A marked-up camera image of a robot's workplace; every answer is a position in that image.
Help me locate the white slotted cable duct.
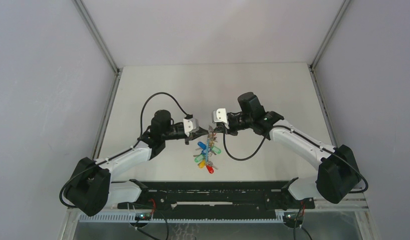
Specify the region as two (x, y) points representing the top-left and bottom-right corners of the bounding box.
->
(78, 212), (284, 224)

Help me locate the blue keyring with keys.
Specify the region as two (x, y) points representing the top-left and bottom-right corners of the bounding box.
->
(193, 126), (222, 174)

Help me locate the left camera cable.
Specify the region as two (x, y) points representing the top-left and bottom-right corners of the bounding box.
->
(140, 92), (193, 137)

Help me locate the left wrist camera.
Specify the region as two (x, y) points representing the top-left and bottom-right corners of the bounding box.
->
(183, 117), (200, 137)

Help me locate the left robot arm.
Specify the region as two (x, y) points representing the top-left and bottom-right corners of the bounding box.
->
(59, 110), (208, 217)

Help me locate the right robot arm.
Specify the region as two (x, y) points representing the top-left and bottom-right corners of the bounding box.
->
(214, 92), (369, 208)

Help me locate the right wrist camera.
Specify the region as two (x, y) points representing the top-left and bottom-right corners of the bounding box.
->
(212, 108), (229, 129)

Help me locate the black mounting base rail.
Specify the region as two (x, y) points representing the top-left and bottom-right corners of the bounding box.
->
(84, 180), (351, 221)

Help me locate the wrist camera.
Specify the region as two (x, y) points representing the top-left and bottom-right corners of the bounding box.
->
(183, 117), (200, 137)
(212, 108), (229, 129)

